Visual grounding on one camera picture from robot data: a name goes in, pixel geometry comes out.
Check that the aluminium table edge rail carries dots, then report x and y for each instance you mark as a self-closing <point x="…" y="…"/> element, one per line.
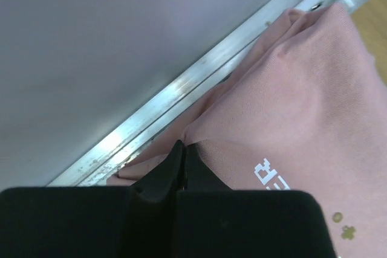
<point x="126" y="142"/>

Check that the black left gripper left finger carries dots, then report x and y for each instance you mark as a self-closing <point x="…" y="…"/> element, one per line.
<point x="100" y="221"/>

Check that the dusty pink graphic t-shirt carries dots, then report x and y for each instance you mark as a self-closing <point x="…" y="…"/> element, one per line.
<point x="304" y="110"/>

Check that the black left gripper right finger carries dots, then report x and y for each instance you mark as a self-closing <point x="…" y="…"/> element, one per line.
<point x="216" y="221"/>

